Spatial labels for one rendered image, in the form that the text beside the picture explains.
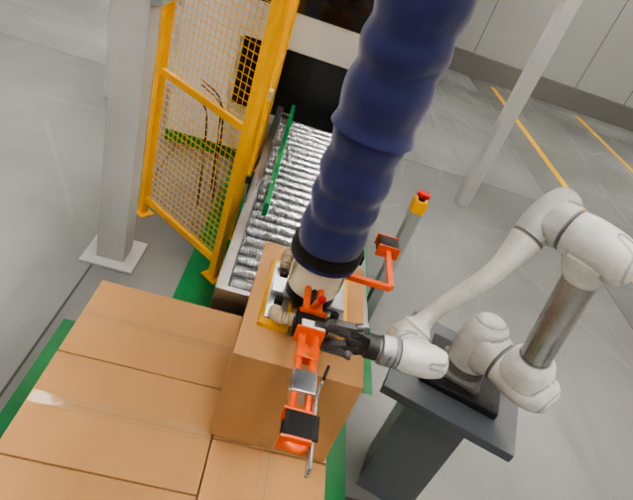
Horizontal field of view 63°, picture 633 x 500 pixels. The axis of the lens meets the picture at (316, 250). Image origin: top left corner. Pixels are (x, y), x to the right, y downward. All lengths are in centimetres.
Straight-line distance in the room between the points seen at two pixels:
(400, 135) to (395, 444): 138
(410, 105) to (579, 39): 1036
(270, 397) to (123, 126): 164
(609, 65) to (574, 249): 1054
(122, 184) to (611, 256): 229
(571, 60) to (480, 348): 1004
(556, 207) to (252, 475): 123
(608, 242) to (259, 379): 103
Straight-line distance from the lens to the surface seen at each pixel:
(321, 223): 147
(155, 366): 200
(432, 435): 220
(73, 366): 199
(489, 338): 193
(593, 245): 152
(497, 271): 155
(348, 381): 158
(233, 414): 173
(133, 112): 272
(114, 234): 312
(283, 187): 321
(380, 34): 129
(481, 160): 511
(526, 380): 187
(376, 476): 248
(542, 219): 156
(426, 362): 152
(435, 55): 128
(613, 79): 1212
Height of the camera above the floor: 208
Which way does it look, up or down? 34 degrees down
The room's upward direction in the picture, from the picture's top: 21 degrees clockwise
